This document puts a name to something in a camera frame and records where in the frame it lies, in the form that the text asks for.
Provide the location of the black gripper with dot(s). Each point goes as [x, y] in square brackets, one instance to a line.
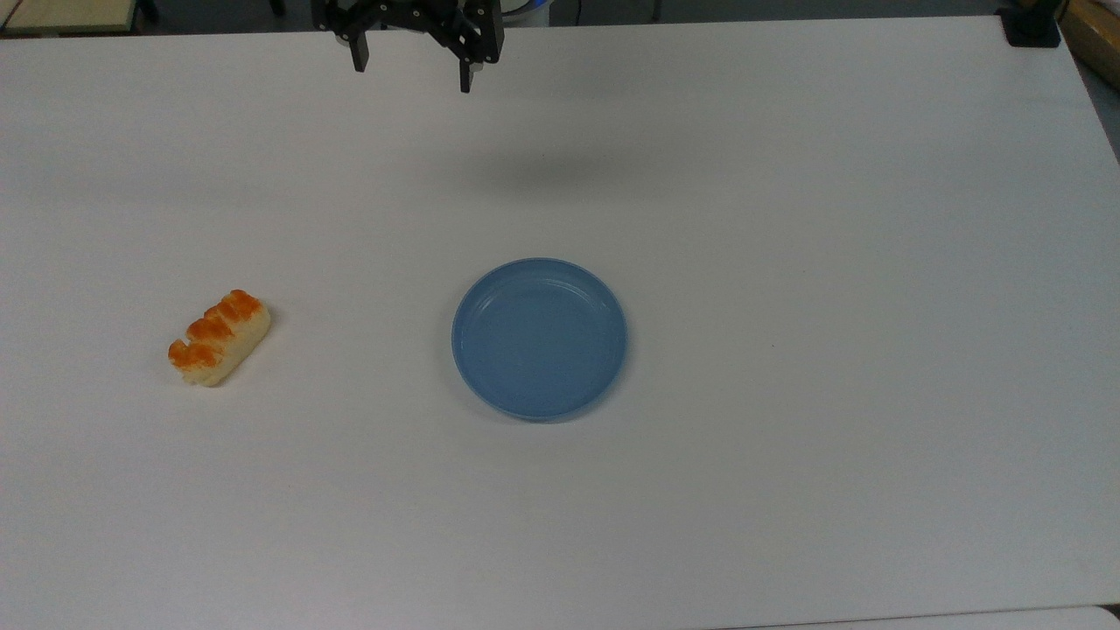
[411, 16]

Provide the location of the orange glazed bread loaf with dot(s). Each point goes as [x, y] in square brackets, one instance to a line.
[220, 339]

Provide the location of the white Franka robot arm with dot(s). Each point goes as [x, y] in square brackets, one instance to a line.
[527, 9]

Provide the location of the blue round plate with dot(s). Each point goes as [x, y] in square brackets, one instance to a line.
[539, 339]

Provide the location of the light wooden side table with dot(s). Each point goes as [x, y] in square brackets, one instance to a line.
[66, 13]

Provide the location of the light wooden board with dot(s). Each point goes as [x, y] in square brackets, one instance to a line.
[1095, 35]

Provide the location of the black camera pole with clamp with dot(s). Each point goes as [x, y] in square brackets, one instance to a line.
[1032, 26]

